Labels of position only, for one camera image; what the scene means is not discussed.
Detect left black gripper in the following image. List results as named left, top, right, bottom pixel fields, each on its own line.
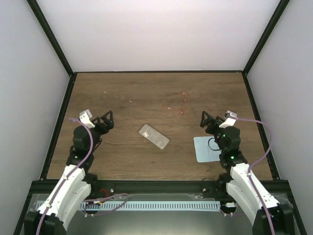
left=89, top=111, right=115, bottom=153

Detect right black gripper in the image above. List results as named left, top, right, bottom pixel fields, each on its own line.
left=201, top=111, right=225, bottom=153

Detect light blue cleaning cloth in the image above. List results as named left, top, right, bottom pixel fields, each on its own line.
left=194, top=136, right=221, bottom=163

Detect grey glasses case green inside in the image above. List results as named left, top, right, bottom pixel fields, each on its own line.
left=139, top=124, right=170, bottom=149

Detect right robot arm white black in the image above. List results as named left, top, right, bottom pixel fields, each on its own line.
left=200, top=111, right=295, bottom=235

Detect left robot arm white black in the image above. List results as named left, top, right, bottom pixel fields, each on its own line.
left=23, top=110, right=114, bottom=235

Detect pink transparent sunglasses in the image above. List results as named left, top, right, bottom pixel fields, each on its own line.
left=160, top=92, right=187, bottom=115

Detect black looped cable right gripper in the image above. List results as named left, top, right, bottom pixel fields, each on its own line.
left=207, top=137, right=222, bottom=152

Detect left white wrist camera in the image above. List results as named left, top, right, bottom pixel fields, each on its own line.
left=79, top=109, right=95, bottom=129

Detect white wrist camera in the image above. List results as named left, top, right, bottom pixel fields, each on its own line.
left=79, top=109, right=95, bottom=129
left=219, top=111, right=238, bottom=128

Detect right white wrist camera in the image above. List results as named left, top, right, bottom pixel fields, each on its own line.
left=219, top=111, right=238, bottom=128

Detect light blue slotted cable duct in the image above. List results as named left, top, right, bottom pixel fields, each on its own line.
left=36, top=200, right=221, bottom=211

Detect black aluminium frame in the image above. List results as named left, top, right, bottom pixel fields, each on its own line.
left=13, top=0, right=308, bottom=235

